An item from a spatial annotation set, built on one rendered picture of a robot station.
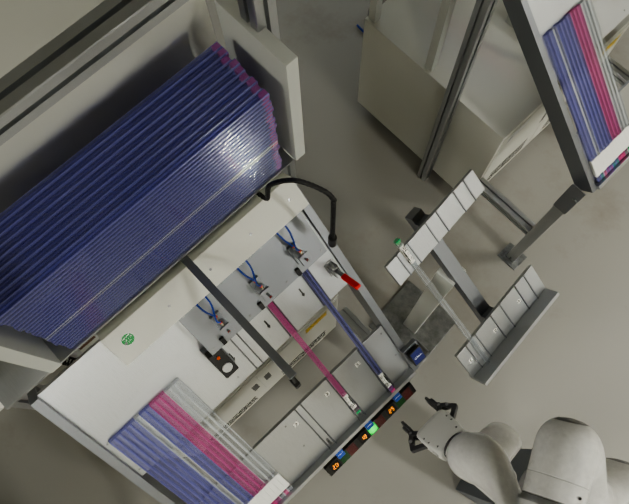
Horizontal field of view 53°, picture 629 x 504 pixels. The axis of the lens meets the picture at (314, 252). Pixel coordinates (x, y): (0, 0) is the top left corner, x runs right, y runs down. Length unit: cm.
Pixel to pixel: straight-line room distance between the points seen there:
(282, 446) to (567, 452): 79
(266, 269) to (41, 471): 160
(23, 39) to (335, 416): 117
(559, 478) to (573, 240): 178
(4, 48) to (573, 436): 106
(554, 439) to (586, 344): 160
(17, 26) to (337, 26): 219
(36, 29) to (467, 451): 98
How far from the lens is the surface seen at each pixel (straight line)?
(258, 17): 96
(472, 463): 119
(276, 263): 136
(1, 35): 107
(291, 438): 169
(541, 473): 114
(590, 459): 116
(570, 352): 270
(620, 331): 279
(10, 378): 125
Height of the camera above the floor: 250
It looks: 73 degrees down
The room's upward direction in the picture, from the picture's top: 4 degrees counter-clockwise
